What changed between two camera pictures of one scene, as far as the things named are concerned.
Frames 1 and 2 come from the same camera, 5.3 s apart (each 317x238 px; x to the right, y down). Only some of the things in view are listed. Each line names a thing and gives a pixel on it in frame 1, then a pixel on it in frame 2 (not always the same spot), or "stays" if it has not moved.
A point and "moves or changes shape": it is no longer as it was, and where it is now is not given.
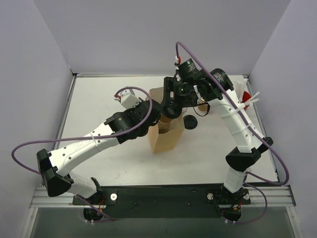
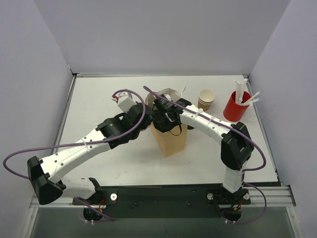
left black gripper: [153, 112] stays
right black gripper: [168, 89] to [162, 121]
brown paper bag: [164, 137] moves or changes shape
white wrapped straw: [243, 85] stays
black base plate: [164, 201] stays
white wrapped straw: [238, 87] stays
